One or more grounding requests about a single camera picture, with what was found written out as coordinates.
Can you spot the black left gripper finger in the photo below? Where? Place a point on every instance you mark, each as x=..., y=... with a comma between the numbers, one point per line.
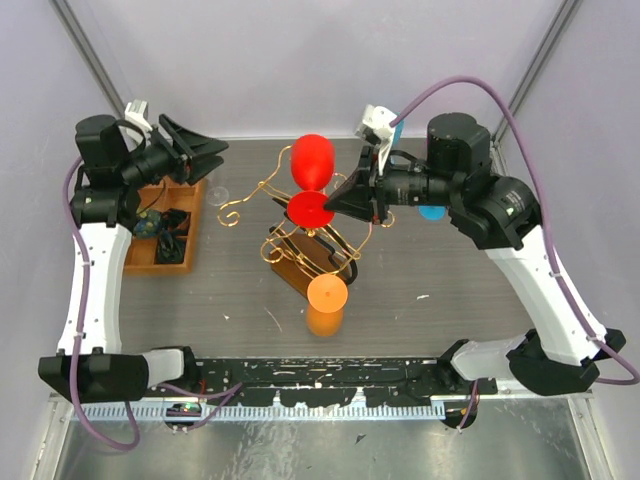
x=194, y=145
x=202, y=166

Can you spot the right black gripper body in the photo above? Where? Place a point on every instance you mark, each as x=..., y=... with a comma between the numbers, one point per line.
x=404, y=185

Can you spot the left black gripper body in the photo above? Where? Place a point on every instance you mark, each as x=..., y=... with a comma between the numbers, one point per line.
x=158, y=160

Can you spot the blue wine glass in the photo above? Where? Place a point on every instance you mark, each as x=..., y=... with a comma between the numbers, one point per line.
x=395, y=140
x=432, y=213

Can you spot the clear champagne flute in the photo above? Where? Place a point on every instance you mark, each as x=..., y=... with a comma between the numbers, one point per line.
x=217, y=194

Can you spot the red wine glass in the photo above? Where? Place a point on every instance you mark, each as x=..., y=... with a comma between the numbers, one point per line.
x=312, y=168

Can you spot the orange wine glass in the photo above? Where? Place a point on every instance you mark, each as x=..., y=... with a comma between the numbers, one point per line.
x=327, y=296

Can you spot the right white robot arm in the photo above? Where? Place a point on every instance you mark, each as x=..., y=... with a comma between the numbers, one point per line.
x=502, y=216

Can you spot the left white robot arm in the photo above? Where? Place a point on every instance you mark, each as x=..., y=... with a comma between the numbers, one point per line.
x=101, y=198

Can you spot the wooden compartment tray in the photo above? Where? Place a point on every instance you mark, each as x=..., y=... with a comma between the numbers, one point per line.
x=167, y=194

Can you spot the dark patterned rolled cloth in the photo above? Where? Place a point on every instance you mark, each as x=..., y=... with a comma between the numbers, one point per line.
x=172, y=238

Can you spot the green patterned rolled cloth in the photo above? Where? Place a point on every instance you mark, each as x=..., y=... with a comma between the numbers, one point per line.
x=149, y=223

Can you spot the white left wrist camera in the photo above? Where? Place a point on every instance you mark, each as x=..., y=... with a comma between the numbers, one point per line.
x=136, y=112

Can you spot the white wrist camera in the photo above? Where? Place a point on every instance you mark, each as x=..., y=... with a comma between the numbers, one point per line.
x=377, y=127
x=136, y=112

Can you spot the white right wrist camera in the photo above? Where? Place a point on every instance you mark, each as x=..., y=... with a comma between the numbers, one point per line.
x=377, y=127

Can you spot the gold wire glass rack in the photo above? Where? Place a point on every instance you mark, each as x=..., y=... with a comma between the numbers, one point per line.
x=297, y=254

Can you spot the black mounting base plate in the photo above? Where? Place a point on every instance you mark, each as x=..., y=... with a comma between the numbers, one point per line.
x=323, y=382

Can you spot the grey slotted cable duct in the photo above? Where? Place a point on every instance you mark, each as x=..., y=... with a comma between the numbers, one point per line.
x=190, y=412

